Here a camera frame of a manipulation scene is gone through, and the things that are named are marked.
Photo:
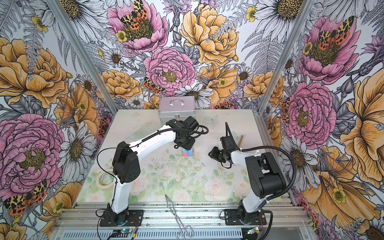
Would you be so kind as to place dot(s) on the roll of tape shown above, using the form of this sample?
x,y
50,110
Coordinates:
x,y
105,180

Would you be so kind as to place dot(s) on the right green circuit board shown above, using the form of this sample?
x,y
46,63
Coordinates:
x,y
254,230

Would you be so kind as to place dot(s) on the small wooden stick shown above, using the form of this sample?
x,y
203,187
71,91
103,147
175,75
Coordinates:
x,y
241,141

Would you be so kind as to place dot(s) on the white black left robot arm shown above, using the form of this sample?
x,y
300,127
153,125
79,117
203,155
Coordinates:
x,y
126,166

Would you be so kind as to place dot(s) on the aluminium rail frame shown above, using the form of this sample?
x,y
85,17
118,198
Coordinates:
x,y
158,215

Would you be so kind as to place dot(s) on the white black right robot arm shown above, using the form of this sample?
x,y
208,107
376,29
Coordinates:
x,y
266,179

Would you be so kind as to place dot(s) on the green circuit board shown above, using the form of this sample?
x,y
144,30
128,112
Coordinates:
x,y
254,230
123,233

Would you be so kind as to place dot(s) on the silver aluminium case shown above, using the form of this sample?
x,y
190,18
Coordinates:
x,y
179,108

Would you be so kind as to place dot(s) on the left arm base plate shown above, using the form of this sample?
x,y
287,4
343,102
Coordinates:
x,y
127,218

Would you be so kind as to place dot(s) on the left green circuit board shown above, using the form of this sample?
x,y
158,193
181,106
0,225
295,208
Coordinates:
x,y
123,233

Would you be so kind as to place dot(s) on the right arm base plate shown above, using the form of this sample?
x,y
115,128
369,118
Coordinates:
x,y
234,217

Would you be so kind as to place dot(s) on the metal wire tongs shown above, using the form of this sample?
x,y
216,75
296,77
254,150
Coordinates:
x,y
184,231

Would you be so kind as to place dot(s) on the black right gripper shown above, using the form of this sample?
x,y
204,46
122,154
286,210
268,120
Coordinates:
x,y
214,152

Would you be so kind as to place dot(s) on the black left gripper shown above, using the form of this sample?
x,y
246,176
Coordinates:
x,y
187,146

